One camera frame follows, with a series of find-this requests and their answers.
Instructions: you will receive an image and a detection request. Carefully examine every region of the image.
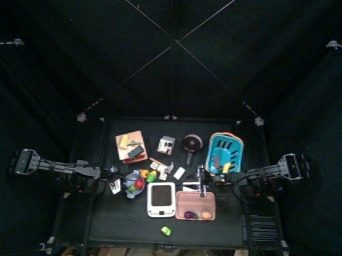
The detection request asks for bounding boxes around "green yellow toy starfruit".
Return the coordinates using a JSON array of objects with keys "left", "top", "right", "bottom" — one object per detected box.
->
[{"left": 144, "top": 170, "right": 159, "bottom": 184}]

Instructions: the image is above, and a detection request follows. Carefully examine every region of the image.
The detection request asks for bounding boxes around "white black toy card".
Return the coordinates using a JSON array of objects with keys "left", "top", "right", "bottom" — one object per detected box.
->
[{"left": 108, "top": 178, "right": 123, "bottom": 195}]

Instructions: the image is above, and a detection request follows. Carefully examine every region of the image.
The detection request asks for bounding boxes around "grey toy faucet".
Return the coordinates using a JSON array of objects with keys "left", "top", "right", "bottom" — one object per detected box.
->
[{"left": 182, "top": 181, "right": 209, "bottom": 198}]

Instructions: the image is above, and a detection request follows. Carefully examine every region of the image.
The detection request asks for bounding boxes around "yellow toy banana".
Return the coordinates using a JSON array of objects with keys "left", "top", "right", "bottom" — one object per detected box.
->
[{"left": 221, "top": 161, "right": 234, "bottom": 175}]

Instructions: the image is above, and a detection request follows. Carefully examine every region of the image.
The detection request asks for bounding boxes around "grey blue toy bowl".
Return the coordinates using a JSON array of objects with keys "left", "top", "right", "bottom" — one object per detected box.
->
[{"left": 122, "top": 169, "right": 148, "bottom": 200}]

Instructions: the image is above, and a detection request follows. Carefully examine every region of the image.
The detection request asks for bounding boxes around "small white card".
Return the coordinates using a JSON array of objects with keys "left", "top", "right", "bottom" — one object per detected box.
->
[{"left": 172, "top": 166, "right": 187, "bottom": 181}]

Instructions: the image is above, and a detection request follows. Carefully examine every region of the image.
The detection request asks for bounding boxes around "red toy pepper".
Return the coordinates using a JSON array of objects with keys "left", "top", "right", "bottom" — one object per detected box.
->
[{"left": 134, "top": 177, "right": 147, "bottom": 192}]

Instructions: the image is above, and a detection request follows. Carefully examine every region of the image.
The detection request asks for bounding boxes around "pink toy sink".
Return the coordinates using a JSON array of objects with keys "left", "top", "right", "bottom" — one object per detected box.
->
[{"left": 174, "top": 190, "right": 218, "bottom": 222}]

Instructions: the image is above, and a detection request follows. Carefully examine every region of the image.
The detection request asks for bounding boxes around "black toy block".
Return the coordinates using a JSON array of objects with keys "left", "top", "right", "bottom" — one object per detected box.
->
[{"left": 126, "top": 145, "right": 147, "bottom": 160}]

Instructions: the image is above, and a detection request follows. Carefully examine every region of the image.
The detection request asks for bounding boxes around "blue basket with orange rim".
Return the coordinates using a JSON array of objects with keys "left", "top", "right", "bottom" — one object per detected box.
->
[{"left": 205, "top": 131, "right": 246, "bottom": 176}]

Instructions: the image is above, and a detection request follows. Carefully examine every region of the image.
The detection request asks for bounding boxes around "dark toy frying pan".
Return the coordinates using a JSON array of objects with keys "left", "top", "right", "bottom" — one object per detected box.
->
[{"left": 180, "top": 133, "right": 205, "bottom": 167}]

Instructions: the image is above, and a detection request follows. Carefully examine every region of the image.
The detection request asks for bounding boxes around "yellow toy food piece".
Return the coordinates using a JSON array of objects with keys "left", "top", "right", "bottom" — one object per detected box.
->
[{"left": 119, "top": 133, "right": 131, "bottom": 150}]

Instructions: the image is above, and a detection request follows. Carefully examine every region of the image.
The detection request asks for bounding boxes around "toy hammer with blocks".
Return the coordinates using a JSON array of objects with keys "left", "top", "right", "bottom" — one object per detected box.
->
[{"left": 148, "top": 157, "right": 176, "bottom": 182}]

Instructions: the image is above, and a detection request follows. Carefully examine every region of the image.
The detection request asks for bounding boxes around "white toy tablet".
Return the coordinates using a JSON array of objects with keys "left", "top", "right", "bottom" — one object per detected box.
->
[{"left": 146, "top": 181, "right": 178, "bottom": 219}]

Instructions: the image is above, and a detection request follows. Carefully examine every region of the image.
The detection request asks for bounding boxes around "small white toy appliance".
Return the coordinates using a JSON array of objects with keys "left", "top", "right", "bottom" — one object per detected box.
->
[{"left": 156, "top": 135, "right": 176, "bottom": 156}]

